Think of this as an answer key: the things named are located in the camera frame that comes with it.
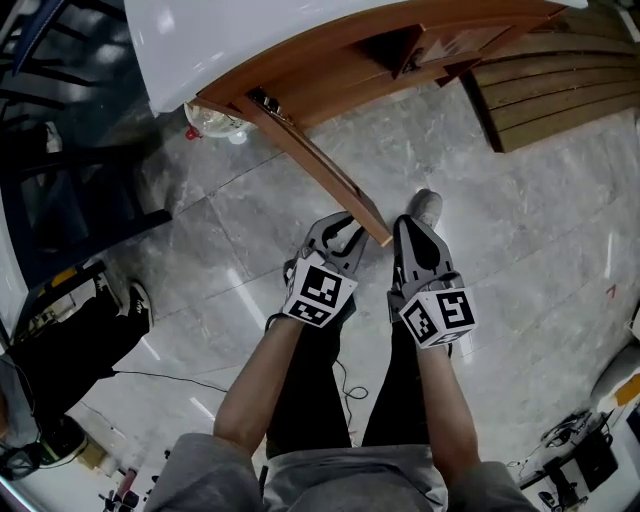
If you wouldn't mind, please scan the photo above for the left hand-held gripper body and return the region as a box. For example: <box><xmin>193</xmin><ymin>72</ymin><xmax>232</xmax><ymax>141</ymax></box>
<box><xmin>283</xmin><ymin>248</ymin><xmax>359</xmax><ymax>329</ymax></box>

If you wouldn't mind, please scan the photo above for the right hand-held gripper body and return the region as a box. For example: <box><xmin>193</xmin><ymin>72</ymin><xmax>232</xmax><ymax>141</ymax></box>
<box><xmin>387</xmin><ymin>269</ymin><xmax>479</xmax><ymax>350</ymax></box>

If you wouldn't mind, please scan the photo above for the person's left forearm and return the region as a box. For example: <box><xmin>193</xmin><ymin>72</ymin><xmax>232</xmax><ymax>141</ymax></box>
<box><xmin>213</xmin><ymin>316</ymin><xmax>327</xmax><ymax>452</ymax></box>

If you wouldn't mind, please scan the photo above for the person's right forearm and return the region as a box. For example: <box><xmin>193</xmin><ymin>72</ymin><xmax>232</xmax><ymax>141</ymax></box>
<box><xmin>416</xmin><ymin>343</ymin><xmax>484</xmax><ymax>487</ymax></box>

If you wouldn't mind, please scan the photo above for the black metal hinge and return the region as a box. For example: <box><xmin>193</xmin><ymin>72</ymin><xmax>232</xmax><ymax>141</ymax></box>
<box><xmin>246</xmin><ymin>86</ymin><xmax>294</xmax><ymax>126</ymax></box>

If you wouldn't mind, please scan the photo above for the brown wooden sink cabinet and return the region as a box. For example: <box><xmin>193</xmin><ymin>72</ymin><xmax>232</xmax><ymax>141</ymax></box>
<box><xmin>192</xmin><ymin>0</ymin><xmax>571</xmax><ymax>132</ymax></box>

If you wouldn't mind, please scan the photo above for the person's right grey shoe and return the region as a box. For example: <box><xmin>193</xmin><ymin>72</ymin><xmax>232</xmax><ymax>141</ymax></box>
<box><xmin>403</xmin><ymin>188</ymin><xmax>444</xmax><ymax>232</ymax></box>

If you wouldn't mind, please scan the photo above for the person's right leg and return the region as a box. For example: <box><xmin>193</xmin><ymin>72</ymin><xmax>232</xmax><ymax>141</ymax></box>
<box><xmin>361</xmin><ymin>319</ymin><xmax>432</xmax><ymax>449</ymax></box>

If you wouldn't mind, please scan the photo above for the person's leg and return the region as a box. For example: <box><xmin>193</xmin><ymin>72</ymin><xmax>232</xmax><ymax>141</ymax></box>
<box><xmin>361</xmin><ymin>319</ymin><xmax>432</xmax><ymax>449</ymax></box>
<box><xmin>264</xmin><ymin>294</ymin><xmax>357</xmax><ymax>459</ymax></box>

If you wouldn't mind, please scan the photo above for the person's left leg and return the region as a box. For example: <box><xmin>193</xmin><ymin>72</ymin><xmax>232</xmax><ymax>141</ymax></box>
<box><xmin>264</xmin><ymin>294</ymin><xmax>357</xmax><ymax>459</ymax></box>

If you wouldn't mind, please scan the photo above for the person's grey shirt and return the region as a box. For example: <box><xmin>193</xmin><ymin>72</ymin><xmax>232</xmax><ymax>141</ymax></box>
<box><xmin>144</xmin><ymin>431</ymin><xmax>542</xmax><ymax>512</ymax></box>

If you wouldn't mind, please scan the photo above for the white rounded container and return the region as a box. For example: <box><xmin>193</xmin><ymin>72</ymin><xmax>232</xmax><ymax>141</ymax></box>
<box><xmin>589</xmin><ymin>356</ymin><xmax>640</xmax><ymax>417</ymax></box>

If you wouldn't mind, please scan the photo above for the black equipment case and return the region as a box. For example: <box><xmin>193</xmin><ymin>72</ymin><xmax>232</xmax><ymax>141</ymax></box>
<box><xmin>543</xmin><ymin>428</ymin><xmax>620</xmax><ymax>494</ymax></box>

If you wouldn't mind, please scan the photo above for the wooden slatted platform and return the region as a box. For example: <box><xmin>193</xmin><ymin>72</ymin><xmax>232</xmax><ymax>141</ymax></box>
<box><xmin>458</xmin><ymin>5</ymin><xmax>640</xmax><ymax>154</ymax></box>

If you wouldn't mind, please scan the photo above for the white sink basin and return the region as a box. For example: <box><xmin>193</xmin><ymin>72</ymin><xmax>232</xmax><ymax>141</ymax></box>
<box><xmin>122</xmin><ymin>0</ymin><xmax>589</xmax><ymax>114</ymax></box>

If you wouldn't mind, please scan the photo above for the black chair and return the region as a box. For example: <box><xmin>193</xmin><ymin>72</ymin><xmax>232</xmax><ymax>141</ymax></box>
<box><xmin>0</xmin><ymin>122</ymin><xmax>174</xmax><ymax>287</ymax></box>
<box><xmin>0</xmin><ymin>0</ymin><xmax>127</xmax><ymax>112</ymax></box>

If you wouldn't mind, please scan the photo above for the yellow black floor stand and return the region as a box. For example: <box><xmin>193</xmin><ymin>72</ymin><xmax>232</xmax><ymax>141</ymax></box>
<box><xmin>28</xmin><ymin>261</ymin><xmax>107</xmax><ymax>322</ymax></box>

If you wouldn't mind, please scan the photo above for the white table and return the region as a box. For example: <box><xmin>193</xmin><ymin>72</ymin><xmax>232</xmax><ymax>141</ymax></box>
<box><xmin>0</xmin><ymin>192</ymin><xmax>32</xmax><ymax>346</ymax></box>

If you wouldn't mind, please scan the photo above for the black cable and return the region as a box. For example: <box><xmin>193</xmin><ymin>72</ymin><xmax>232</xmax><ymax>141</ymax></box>
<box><xmin>112</xmin><ymin>358</ymin><xmax>372</xmax><ymax>402</ymax></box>

